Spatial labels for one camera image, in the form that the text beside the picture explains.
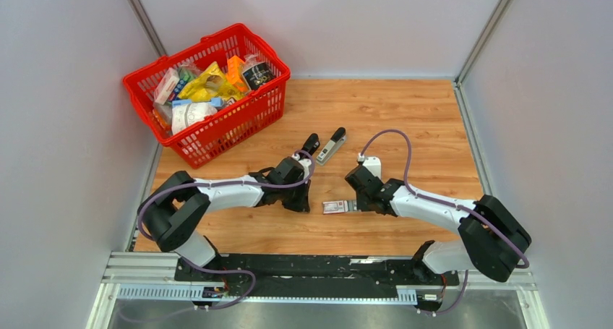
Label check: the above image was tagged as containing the white red staple box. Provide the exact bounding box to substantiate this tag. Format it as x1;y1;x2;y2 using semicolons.
322;200;348;214

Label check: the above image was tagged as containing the black and grey stapler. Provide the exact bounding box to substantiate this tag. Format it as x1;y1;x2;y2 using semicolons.
316;127;347;166

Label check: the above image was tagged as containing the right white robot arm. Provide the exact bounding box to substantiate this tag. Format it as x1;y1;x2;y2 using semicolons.
345;164;532;285

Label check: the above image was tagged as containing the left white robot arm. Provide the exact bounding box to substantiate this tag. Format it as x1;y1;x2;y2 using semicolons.
137;151;314;282

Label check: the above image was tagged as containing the red plastic shopping basket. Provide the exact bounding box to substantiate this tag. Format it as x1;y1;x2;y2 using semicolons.
123;23;291;168

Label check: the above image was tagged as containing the black labelled package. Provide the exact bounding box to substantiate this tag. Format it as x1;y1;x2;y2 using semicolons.
242;61;276;91

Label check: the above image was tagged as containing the white round package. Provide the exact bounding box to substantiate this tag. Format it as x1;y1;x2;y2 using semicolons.
171;102;218;134

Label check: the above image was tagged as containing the yellow snack bag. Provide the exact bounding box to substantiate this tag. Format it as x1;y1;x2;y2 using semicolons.
178;61;244;102

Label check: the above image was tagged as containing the orange box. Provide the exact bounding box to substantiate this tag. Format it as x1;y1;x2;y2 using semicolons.
226;56;250;93

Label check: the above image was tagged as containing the white pink box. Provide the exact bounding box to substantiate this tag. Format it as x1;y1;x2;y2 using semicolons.
153;67;179;104

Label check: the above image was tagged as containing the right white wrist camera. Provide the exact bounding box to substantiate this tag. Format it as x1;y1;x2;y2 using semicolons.
357;153;382;179

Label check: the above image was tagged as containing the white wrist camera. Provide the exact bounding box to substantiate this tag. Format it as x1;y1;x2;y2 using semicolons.
357;153;382;179
291;150;314;181

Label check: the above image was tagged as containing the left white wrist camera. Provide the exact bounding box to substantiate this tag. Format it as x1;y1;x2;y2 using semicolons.
291;150;314;181

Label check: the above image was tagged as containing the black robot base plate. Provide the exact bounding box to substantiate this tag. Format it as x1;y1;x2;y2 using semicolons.
174;254;461;300

